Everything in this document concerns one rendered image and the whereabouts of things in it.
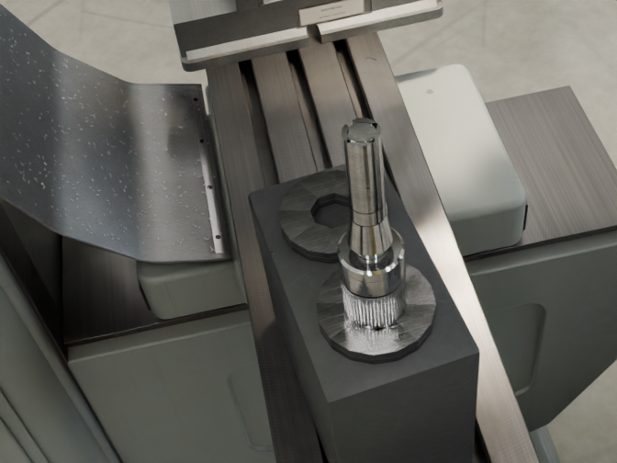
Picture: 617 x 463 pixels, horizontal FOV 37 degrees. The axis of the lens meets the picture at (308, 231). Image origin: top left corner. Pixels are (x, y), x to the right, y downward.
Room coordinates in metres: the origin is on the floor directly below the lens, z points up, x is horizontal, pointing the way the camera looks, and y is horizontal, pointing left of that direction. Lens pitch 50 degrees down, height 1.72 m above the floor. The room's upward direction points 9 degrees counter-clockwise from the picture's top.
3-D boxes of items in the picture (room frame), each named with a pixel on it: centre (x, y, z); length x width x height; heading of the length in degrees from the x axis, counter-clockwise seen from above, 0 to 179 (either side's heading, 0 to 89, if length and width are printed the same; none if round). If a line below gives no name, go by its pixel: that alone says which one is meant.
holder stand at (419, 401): (0.45, -0.03, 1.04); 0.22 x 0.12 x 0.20; 11
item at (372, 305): (0.40, -0.04, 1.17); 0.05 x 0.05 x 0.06
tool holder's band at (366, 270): (0.40, -0.04, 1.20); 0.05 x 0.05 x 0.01
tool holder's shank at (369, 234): (0.40, -0.04, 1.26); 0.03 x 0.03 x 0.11
